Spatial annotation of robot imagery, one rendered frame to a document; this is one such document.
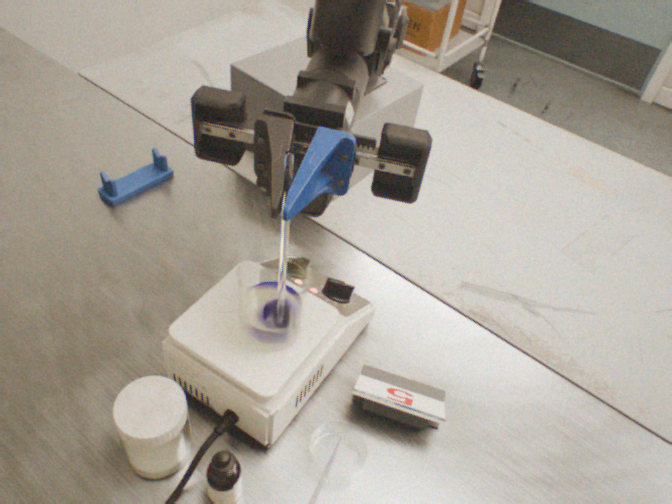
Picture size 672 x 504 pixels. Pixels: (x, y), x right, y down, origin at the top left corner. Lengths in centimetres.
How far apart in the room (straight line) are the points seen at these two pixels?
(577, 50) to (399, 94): 271
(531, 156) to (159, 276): 61
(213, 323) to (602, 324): 46
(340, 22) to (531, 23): 310
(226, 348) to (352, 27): 29
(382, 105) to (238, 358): 43
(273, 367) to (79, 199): 41
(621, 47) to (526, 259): 270
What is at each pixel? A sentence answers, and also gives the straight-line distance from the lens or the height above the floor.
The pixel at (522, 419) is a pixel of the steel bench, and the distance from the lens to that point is 66.
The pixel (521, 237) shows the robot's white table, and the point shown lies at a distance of 84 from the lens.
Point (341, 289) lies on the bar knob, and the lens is 62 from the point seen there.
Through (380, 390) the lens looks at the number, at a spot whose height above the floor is 92.
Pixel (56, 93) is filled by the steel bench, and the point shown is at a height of 90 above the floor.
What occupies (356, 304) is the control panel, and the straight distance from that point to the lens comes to 63.
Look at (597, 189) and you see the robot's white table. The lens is 99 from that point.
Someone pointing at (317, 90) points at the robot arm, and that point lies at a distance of 48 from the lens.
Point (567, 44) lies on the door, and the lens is 353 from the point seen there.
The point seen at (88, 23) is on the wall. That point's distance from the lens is 212.
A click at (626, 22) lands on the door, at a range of 342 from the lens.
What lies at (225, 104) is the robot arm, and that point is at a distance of 46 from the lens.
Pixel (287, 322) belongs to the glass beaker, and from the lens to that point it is 50.
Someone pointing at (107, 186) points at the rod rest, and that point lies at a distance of 81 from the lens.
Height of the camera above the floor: 143
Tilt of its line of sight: 45 degrees down
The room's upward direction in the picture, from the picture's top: 8 degrees clockwise
